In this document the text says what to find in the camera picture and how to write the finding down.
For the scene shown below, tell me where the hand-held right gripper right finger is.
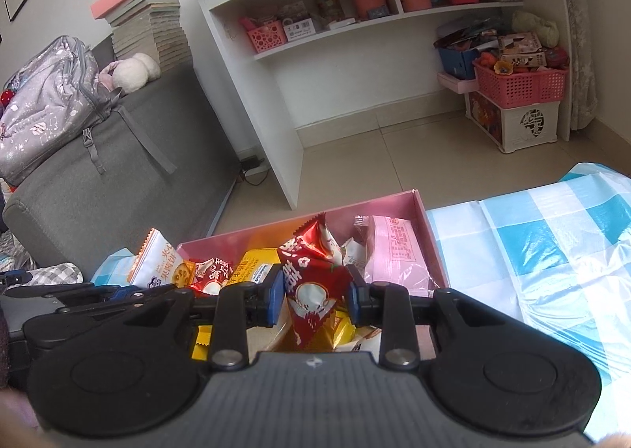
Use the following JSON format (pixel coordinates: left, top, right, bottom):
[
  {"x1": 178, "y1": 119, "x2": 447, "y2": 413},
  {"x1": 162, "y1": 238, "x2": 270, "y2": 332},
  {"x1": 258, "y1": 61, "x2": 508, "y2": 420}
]
[{"x1": 345, "y1": 278, "x2": 516, "y2": 372}]

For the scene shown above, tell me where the stack of books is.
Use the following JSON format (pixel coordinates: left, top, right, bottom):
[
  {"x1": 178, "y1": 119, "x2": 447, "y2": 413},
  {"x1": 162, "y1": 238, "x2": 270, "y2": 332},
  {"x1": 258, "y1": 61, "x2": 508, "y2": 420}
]
[{"x1": 91, "y1": 0, "x2": 193, "y2": 74}]

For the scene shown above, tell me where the coral pen cup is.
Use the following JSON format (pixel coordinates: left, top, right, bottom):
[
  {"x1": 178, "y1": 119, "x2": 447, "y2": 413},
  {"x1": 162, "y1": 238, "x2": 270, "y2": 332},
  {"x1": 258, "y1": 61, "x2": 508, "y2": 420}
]
[{"x1": 349, "y1": 0, "x2": 388, "y2": 20}]

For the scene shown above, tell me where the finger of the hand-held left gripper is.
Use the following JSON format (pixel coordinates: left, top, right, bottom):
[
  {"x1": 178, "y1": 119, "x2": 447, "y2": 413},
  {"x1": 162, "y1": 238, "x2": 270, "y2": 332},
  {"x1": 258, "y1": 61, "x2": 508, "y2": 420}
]
[
  {"x1": 49, "y1": 283, "x2": 173, "y2": 311},
  {"x1": 0, "y1": 269, "x2": 35, "y2": 287}
]

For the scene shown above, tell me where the white orange snack packet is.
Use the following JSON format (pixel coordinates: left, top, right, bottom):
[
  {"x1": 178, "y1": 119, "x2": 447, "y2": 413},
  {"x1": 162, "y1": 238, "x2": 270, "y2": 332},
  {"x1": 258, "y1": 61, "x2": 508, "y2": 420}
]
[{"x1": 129, "y1": 228, "x2": 195, "y2": 288}]

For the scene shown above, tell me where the grey checked pillow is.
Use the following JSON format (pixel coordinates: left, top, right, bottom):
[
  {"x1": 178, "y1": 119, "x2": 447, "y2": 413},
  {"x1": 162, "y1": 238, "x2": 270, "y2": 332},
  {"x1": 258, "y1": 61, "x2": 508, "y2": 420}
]
[{"x1": 0, "y1": 231, "x2": 84, "y2": 288}]

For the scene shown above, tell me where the beige printed toy box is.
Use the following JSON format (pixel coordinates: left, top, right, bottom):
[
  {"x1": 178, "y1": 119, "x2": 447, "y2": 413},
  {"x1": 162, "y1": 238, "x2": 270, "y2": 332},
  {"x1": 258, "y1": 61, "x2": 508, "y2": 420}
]
[{"x1": 498, "y1": 33, "x2": 545, "y2": 68}]

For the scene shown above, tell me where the clear patterned jar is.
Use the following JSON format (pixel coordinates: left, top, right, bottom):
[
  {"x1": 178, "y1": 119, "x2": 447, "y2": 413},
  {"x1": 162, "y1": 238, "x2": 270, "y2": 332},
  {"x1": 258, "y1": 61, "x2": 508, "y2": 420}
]
[{"x1": 315, "y1": 0, "x2": 343, "y2": 25}]

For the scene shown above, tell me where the beige lace curtain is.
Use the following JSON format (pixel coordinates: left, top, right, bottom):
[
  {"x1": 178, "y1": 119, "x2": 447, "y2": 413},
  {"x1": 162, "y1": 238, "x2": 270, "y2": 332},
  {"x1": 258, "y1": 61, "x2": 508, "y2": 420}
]
[{"x1": 554, "y1": 0, "x2": 599, "y2": 131}]

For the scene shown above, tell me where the blue checked tablecloth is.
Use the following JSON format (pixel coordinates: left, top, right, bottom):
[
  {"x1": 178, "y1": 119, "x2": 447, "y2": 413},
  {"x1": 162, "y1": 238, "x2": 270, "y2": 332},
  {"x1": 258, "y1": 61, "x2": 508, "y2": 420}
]
[{"x1": 90, "y1": 162, "x2": 631, "y2": 429}]

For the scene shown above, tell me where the pink cardboard box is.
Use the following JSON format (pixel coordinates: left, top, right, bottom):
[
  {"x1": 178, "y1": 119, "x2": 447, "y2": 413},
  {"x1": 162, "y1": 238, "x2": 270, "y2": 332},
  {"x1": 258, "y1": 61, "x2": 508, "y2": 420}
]
[{"x1": 175, "y1": 189, "x2": 452, "y2": 355}]

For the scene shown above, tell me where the white plush toy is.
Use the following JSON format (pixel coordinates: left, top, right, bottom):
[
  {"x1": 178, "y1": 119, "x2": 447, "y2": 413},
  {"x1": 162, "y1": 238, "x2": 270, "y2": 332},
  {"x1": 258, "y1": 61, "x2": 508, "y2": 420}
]
[{"x1": 99, "y1": 52, "x2": 161, "y2": 95}]

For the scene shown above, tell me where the blue cardboard box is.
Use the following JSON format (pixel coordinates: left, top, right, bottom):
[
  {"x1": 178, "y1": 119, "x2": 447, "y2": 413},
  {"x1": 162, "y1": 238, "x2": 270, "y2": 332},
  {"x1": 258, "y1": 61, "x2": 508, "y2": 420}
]
[{"x1": 434, "y1": 36, "x2": 486, "y2": 80}]

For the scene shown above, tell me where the white desk with shelf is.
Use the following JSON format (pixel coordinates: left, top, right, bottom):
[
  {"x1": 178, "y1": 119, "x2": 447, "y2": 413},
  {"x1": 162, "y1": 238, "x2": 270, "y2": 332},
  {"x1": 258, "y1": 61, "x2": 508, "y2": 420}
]
[{"x1": 175, "y1": 0, "x2": 575, "y2": 209}]

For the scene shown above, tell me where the pink plastic tray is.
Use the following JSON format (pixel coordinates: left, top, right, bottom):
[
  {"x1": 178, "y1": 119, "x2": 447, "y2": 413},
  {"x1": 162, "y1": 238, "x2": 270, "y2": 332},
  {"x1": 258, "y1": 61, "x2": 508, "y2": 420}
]
[{"x1": 437, "y1": 71, "x2": 480, "y2": 94}]

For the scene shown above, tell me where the red triangular snack packet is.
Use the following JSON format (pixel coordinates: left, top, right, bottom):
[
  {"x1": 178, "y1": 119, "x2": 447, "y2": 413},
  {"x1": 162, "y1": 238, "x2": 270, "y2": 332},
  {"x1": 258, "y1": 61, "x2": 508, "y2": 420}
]
[{"x1": 276, "y1": 212, "x2": 356, "y2": 350}]

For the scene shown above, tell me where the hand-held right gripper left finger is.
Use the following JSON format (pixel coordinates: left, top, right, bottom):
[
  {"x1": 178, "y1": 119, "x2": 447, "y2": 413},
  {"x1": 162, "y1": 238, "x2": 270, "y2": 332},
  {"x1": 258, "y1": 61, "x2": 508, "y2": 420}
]
[{"x1": 111, "y1": 268, "x2": 287, "y2": 371}]

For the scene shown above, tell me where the small white labelled box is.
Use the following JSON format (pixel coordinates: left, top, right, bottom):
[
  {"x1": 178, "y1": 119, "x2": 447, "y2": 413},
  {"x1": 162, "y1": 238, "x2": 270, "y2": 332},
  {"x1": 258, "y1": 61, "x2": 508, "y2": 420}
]
[{"x1": 283, "y1": 17, "x2": 316, "y2": 42}]

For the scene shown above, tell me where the grey sofa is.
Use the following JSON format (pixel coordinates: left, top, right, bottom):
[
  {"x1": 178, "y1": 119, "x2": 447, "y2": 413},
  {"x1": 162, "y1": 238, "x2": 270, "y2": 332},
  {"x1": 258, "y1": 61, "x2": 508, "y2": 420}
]
[{"x1": 0, "y1": 36, "x2": 245, "y2": 276}]

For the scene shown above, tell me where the small pink perforated basket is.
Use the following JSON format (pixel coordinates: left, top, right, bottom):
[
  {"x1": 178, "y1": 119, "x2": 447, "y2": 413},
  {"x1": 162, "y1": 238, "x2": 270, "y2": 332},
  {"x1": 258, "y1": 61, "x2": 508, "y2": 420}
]
[{"x1": 240, "y1": 17, "x2": 287, "y2": 53}]

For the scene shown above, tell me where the large pink plastic basket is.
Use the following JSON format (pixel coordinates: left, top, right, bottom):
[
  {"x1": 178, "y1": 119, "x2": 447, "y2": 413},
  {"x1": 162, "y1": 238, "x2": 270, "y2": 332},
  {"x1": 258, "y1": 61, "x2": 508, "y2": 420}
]
[{"x1": 473, "y1": 58, "x2": 570, "y2": 110}]

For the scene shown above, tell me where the white cut-out storage box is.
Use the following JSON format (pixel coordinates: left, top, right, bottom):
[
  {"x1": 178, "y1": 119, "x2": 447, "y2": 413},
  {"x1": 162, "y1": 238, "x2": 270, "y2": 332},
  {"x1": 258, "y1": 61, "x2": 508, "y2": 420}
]
[{"x1": 466, "y1": 90, "x2": 562, "y2": 154}]

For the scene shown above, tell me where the small red snack packet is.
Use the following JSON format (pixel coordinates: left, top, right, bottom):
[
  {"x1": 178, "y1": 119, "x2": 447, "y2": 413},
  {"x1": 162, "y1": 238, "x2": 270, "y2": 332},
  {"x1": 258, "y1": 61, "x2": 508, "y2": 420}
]
[{"x1": 190, "y1": 258, "x2": 235, "y2": 298}]

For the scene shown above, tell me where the grey floral backpack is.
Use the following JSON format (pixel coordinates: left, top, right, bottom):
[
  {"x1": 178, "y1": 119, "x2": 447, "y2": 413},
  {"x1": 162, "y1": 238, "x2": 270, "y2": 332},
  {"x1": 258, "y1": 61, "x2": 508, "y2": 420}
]
[{"x1": 0, "y1": 35, "x2": 178, "y2": 187}]

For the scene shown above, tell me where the yellow white-label snack packet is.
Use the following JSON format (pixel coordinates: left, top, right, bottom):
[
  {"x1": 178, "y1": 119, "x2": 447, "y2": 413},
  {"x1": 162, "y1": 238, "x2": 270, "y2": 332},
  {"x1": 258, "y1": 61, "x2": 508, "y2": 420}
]
[{"x1": 239, "y1": 248, "x2": 282, "y2": 284}]

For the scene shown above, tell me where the white power strip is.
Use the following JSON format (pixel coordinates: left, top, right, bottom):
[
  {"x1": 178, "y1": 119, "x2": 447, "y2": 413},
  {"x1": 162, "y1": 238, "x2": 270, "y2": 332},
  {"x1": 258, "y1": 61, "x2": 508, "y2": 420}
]
[{"x1": 239, "y1": 155, "x2": 269, "y2": 183}]

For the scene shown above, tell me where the pink wafer packet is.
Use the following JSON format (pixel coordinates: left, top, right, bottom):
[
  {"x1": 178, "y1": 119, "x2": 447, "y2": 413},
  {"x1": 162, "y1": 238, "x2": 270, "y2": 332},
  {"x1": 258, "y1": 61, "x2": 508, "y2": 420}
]
[{"x1": 355, "y1": 215, "x2": 447, "y2": 298}]

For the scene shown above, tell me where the pale green plush toy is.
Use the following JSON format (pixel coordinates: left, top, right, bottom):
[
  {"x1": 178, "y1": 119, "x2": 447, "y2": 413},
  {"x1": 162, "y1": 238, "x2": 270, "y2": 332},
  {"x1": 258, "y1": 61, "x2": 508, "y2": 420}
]
[{"x1": 512, "y1": 10, "x2": 560, "y2": 49}]

